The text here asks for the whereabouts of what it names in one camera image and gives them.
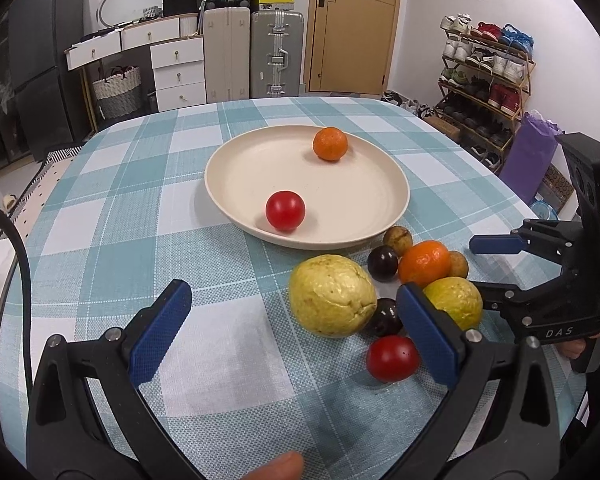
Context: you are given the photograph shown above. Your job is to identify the wooden door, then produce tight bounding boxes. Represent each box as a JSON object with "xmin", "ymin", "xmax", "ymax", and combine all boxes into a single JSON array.
[{"xmin": 302, "ymin": 0, "xmax": 405, "ymax": 97}]

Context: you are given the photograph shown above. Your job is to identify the black cable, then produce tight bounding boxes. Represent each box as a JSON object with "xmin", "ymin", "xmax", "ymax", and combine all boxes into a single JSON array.
[{"xmin": 0, "ymin": 195, "xmax": 36, "ymax": 461}]

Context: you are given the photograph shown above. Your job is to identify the dark grey refrigerator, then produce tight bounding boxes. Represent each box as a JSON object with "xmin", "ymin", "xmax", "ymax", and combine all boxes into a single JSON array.
[{"xmin": 7, "ymin": 0, "xmax": 91, "ymax": 161}]

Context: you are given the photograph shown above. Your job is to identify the person's right hand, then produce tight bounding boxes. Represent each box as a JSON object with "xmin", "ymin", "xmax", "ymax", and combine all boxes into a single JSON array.
[{"xmin": 560, "ymin": 317, "xmax": 600, "ymax": 361}]

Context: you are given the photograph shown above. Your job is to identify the beige suitcase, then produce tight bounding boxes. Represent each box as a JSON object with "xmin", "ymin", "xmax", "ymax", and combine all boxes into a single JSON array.
[{"xmin": 202, "ymin": 7, "xmax": 252, "ymax": 103}]

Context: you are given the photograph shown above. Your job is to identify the cream round plate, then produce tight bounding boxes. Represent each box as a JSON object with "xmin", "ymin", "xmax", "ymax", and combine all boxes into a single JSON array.
[{"xmin": 204, "ymin": 125, "xmax": 411, "ymax": 250}]

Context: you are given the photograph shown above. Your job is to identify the woven laundry basket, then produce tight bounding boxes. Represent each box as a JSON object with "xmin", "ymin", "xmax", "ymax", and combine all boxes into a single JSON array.
[{"xmin": 91, "ymin": 66, "xmax": 144, "ymax": 120}]

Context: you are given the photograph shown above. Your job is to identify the person's left hand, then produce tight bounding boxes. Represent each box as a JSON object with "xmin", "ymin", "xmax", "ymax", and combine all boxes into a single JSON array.
[{"xmin": 240, "ymin": 451, "xmax": 305, "ymax": 480}]

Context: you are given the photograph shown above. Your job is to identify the pale yellow guava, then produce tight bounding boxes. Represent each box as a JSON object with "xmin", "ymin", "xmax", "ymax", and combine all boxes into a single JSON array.
[{"xmin": 288, "ymin": 255, "xmax": 378, "ymax": 337}]

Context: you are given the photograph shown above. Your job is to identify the dark purple plum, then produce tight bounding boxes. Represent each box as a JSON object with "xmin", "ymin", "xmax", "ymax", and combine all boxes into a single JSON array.
[
  {"xmin": 369, "ymin": 298, "xmax": 405, "ymax": 338},
  {"xmin": 367, "ymin": 246, "xmax": 400, "ymax": 282}
]

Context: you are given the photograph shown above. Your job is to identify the wooden shoe rack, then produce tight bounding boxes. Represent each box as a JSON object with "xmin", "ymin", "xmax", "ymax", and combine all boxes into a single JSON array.
[{"xmin": 437, "ymin": 15, "xmax": 537, "ymax": 171}]

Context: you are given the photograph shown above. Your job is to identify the silver suitcase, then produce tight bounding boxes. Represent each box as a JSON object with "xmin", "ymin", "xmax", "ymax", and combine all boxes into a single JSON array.
[{"xmin": 250, "ymin": 10, "xmax": 305, "ymax": 99}]

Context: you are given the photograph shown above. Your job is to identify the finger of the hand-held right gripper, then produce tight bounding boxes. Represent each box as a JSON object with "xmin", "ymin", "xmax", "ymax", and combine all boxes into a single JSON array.
[
  {"xmin": 472, "ymin": 280, "xmax": 563, "ymax": 313},
  {"xmin": 469, "ymin": 218, "xmax": 587, "ymax": 262}
]

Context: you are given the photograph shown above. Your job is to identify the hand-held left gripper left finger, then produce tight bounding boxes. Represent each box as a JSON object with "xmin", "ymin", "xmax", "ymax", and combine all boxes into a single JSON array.
[{"xmin": 26, "ymin": 279, "xmax": 206, "ymax": 480}]

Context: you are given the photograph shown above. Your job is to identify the brown round fruit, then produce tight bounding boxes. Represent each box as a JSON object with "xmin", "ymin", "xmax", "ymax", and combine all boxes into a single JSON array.
[
  {"xmin": 383, "ymin": 226, "xmax": 413, "ymax": 257},
  {"xmin": 447, "ymin": 251, "xmax": 469, "ymax": 279}
]

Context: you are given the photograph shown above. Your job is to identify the loose sneakers pile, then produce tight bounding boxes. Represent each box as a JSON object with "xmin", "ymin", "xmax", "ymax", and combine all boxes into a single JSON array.
[{"xmin": 382, "ymin": 91, "xmax": 433, "ymax": 118}]

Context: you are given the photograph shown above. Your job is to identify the oval white mirror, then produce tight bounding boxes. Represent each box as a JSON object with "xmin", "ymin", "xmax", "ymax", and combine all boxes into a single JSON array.
[{"xmin": 96, "ymin": 0, "xmax": 173, "ymax": 26}]

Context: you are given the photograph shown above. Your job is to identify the red tomato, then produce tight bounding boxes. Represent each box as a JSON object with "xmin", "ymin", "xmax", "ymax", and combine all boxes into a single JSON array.
[
  {"xmin": 265, "ymin": 190, "xmax": 306, "ymax": 232},
  {"xmin": 366, "ymin": 335, "xmax": 422, "ymax": 382}
]

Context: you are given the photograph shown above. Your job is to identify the teal checked tablecloth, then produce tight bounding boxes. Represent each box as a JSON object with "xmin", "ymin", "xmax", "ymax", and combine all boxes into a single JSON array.
[{"xmin": 0, "ymin": 96, "xmax": 588, "ymax": 480}]

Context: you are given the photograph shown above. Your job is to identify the yellow-green guava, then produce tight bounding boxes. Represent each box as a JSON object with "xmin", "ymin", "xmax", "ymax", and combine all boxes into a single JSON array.
[{"xmin": 422, "ymin": 277, "xmax": 483, "ymax": 331}]

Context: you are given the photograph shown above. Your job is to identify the white drawer dresser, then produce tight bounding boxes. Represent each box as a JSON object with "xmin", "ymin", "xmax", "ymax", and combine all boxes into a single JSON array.
[{"xmin": 64, "ymin": 12, "xmax": 208, "ymax": 133}]

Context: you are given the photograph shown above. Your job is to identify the rows of racked shoes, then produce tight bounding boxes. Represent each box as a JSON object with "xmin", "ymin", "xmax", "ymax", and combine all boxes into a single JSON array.
[{"xmin": 439, "ymin": 12, "xmax": 536, "ymax": 168}]

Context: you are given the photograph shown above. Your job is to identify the cardboard box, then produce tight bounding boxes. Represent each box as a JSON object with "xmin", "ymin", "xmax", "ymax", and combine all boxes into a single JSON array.
[{"xmin": 425, "ymin": 116, "xmax": 461, "ymax": 142}]

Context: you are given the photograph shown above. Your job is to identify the purple paper bag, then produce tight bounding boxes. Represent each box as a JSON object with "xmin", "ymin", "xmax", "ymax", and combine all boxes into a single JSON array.
[{"xmin": 500, "ymin": 112, "xmax": 561, "ymax": 201}]

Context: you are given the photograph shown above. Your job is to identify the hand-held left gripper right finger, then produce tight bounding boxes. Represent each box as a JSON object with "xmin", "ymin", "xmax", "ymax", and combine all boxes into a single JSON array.
[{"xmin": 396, "ymin": 282, "xmax": 588, "ymax": 480}]

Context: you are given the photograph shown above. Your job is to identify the orange mandarin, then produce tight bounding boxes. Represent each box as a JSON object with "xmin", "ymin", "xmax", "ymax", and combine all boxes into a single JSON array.
[
  {"xmin": 312, "ymin": 127, "xmax": 349, "ymax": 162},
  {"xmin": 398, "ymin": 241, "xmax": 452, "ymax": 288}
]

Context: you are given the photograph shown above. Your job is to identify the black storage box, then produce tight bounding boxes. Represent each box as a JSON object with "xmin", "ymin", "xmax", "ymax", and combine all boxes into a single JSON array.
[{"xmin": 162, "ymin": 0, "xmax": 203, "ymax": 17}]

